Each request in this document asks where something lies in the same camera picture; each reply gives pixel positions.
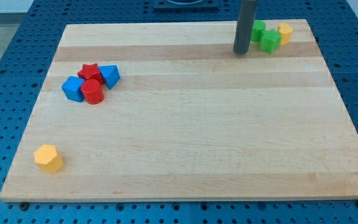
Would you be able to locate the red star block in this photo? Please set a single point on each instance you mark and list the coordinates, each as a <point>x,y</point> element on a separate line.
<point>91,71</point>

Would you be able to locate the green star block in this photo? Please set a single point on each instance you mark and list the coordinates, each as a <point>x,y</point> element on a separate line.
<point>269,40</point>

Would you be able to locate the yellow hexagon block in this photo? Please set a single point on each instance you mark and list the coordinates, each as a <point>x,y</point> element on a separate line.
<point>48,158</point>

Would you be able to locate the wooden board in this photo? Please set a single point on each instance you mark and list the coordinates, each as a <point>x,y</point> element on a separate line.
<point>189,120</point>

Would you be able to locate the blue triangle block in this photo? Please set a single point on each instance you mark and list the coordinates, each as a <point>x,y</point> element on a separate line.
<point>110,75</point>

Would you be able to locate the red cylinder block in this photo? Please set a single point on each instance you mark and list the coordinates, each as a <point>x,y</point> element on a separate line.
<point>92,91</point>

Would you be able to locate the blue cube block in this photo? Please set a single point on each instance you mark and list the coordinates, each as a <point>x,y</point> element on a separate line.
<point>72,88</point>

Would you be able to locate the green cylinder block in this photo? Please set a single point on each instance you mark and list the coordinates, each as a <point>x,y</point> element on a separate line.
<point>257,29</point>

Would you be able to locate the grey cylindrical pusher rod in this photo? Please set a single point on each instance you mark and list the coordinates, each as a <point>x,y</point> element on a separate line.
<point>245,22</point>

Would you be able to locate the yellow heart block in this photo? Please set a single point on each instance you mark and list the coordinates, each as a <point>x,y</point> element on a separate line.
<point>285,30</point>

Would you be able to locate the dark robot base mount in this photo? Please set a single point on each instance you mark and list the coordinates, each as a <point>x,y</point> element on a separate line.
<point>163,5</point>

